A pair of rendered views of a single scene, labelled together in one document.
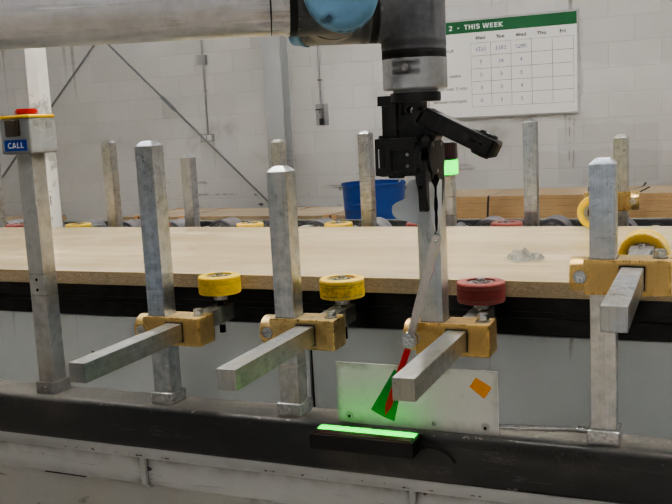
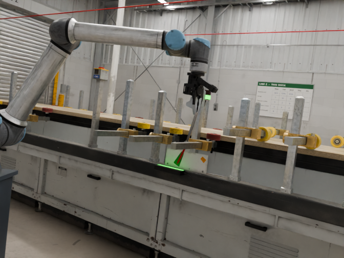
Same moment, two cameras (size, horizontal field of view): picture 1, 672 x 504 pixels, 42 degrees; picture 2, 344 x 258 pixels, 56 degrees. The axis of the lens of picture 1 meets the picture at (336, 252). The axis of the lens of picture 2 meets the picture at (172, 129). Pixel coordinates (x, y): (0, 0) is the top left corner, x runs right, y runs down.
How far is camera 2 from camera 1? 0.54 m
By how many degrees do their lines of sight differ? 11
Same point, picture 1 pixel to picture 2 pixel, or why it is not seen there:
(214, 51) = (183, 79)
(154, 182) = (129, 90)
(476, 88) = (272, 106)
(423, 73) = (198, 66)
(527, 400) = (223, 173)
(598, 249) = (240, 123)
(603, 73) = (320, 108)
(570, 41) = (309, 95)
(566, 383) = not seen: hidden behind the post
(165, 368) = (122, 144)
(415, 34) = (198, 56)
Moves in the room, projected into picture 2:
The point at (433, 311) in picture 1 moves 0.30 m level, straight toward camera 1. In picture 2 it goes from (194, 136) to (180, 138)
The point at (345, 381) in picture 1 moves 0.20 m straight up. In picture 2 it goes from (168, 153) to (172, 117)
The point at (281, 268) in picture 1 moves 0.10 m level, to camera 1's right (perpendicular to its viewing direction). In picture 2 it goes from (157, 119) to (174, 121)
